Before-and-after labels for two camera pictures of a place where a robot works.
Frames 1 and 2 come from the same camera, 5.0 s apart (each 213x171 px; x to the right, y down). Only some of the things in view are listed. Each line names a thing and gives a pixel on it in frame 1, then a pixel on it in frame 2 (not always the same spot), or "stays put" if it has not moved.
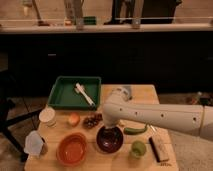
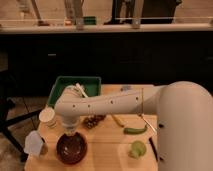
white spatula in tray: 80,88 stays put
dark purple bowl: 109,140 -> 71,149
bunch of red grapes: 92,121 stays put
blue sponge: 127,90 stays put
